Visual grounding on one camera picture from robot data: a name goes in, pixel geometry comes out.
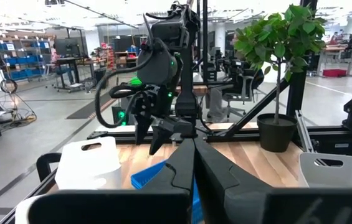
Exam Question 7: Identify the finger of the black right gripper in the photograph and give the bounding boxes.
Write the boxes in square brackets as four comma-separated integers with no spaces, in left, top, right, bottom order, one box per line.
[134,113,154,146]
[149,117,196,156]

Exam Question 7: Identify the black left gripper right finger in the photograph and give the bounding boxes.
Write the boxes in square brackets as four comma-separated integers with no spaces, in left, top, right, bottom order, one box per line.
[194,138,352,224]

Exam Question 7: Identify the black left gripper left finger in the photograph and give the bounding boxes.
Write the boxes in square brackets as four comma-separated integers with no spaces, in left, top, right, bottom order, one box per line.
[27,138,196,224]

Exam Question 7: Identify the blue plastic lattice basket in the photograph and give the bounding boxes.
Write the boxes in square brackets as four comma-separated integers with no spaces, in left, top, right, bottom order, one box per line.
[130,159,205,224]

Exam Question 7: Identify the shelf rack with blue bins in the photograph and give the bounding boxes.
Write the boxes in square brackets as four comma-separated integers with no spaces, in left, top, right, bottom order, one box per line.
[0,36,51,82]

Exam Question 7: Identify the black box with green lights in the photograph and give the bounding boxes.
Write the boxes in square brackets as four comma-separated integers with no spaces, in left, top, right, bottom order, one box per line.
[112,106,130,126]

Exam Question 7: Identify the bright green tray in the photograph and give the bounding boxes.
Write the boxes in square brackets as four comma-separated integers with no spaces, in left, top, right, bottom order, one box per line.
[128,76,144,87]

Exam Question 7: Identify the wooden top workbench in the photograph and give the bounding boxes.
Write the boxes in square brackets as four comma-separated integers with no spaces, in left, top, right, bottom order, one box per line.
[175,83,235,97]

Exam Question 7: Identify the black floor mat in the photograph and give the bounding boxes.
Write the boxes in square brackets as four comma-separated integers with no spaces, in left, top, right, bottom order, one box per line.
[65,92,117,121]

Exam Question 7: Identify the black waste bin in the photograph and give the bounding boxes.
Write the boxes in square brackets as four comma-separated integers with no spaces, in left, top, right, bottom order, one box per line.
[93,67,108,90]

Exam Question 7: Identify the green tree in black pot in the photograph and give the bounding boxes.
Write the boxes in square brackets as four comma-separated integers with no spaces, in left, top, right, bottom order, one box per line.
[233,3,328,153]

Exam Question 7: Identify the black office chair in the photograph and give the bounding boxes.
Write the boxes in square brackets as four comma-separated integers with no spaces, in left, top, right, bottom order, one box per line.
[222,68,265,118]

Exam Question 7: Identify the black rolling desk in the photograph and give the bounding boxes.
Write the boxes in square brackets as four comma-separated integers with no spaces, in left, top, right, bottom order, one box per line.
[52,57,108,93]

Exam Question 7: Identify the black desk monitor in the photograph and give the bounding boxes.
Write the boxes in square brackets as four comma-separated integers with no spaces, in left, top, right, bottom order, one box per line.
[54,37,82,58]

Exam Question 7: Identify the red floor crate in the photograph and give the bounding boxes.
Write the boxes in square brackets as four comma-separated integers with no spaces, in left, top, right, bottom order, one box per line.
[322,68,348,78]

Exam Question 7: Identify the distant robot workbench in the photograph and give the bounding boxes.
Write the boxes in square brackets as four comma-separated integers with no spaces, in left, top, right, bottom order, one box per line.
[316,32,352,77]

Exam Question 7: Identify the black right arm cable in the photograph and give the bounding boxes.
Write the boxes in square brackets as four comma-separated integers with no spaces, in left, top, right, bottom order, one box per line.
[94,51,155,129]

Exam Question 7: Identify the silver aluminium rail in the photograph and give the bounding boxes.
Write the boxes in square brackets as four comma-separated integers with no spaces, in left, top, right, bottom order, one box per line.
[294,109,316,154]

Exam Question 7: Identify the black table edge handle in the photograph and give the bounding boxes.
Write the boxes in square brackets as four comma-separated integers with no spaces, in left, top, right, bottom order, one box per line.
[36,152,62,184]

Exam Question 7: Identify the tangled floor cables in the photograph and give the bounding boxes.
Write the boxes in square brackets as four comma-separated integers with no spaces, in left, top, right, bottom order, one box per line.
[0,77,38,128]

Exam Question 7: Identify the black aluminium rig frame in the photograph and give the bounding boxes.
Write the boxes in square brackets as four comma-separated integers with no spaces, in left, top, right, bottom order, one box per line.
[0,0,352,224]

